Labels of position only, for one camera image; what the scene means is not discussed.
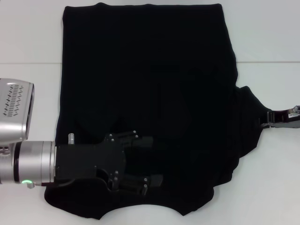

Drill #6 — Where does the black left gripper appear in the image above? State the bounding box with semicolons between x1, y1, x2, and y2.
55;130;164;196

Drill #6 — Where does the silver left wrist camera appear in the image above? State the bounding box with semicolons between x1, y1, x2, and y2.
0;78;36;143

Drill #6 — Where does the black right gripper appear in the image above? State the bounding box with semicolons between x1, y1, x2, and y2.
259;105;300;129

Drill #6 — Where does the black T-shirt with FREE print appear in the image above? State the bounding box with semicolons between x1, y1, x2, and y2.
44;2;275;215

